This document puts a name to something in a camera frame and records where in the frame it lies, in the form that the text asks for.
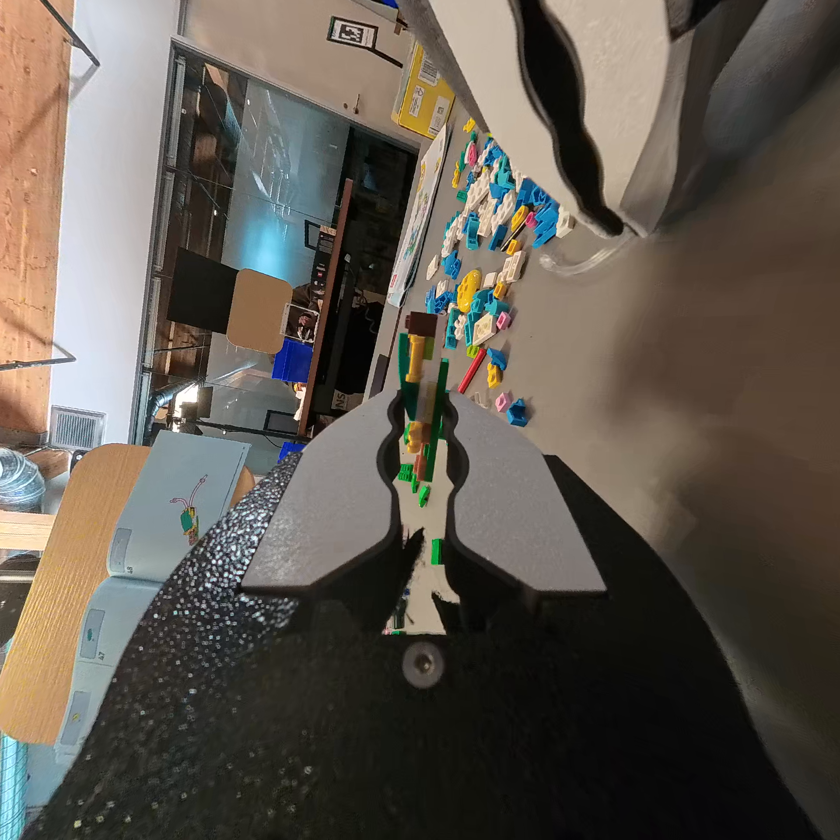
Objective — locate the pile of colourful toy bricks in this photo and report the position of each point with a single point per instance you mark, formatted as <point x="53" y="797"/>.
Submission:
<point x="489" y="190"/>

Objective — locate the open light blue instruction booklet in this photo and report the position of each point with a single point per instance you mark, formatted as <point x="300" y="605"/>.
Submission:
<point x="190" y="472"/>

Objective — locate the black panel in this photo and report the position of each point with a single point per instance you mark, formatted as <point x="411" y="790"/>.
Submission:
<point x="197" y="289"/>

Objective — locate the tan rounded board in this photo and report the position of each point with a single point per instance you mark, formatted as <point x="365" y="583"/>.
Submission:
<point x="259" y="308"/>

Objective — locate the silver flexible duct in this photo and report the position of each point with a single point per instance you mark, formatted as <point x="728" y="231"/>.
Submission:
<point x="167" y="397"/>
<point x="19" y="476"/>

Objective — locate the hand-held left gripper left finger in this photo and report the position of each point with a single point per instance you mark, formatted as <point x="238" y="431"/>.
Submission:
<point x="328" y="499"/>

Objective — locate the white instruction booklet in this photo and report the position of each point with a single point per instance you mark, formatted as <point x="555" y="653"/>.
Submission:
<point x="420" y="223"/>

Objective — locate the glass window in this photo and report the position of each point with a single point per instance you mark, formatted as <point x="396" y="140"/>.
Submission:
<point x="282" y="164"/>

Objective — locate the yellow cardboard box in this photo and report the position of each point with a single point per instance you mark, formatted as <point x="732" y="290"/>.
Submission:
<point x="420" y="85"/>

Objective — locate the green toy brick build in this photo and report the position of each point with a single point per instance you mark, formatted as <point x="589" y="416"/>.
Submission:
<point x="415" y="358"/>

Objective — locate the black-and-white marker tag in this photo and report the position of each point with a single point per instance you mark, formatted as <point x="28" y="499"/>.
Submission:
<point x="352" y="33"/>

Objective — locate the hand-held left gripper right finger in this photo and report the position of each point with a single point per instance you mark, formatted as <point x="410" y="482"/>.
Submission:
<point x="518" y="512"/>

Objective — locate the red toy bar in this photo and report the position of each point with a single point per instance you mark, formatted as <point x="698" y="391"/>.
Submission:
<point x="472" y="371"/>

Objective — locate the dark table with brown edge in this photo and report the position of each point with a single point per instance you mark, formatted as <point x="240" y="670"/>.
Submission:
<point x="327" y="295"/>

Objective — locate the clear plastic toy piece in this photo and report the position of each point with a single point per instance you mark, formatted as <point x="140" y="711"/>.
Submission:
<point x="577" y="264"/>

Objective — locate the blue storage bin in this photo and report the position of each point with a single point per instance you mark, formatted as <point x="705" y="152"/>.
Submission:
<point x="292" y="361"/>
<point x="292" y="450"/>

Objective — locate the teal mesh basket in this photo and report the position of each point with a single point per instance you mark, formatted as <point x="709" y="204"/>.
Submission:
<point x="12" y="787"/>

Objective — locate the wooden book stand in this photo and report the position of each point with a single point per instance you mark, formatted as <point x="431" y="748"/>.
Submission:
<point x="65" y="558"/>

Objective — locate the white vent grille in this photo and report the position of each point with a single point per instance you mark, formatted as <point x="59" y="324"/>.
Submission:
<point x="77" y="428"/>

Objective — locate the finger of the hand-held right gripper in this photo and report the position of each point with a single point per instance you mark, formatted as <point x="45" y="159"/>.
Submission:
<point x="623" y="79"/>
<point x="485" y="59"/>

